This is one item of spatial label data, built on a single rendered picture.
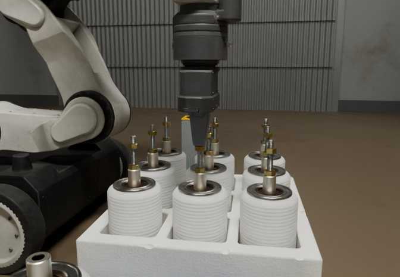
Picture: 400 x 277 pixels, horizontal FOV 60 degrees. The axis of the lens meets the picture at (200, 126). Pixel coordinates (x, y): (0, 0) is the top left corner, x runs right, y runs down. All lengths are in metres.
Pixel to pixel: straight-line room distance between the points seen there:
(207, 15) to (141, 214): 0.34
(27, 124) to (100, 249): 0.55
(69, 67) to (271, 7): 2.96
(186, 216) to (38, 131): 0.57
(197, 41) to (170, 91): 3.32
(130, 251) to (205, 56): 0.33
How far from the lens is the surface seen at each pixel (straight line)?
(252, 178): 0.68
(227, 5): 0.54
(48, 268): 0.38
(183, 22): 0.54
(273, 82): 3.70
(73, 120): 0.94
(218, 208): 0.58
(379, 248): 1.04
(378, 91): 3.90
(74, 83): 0.98
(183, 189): 0.60
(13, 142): 1.12
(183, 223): 0.59
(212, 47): 0.53
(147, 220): 0.61
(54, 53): 1.00
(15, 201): 0.85
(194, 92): 0.53
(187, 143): 0.98
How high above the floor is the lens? 0.46
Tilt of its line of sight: 10 degrees down
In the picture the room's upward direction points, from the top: straight up
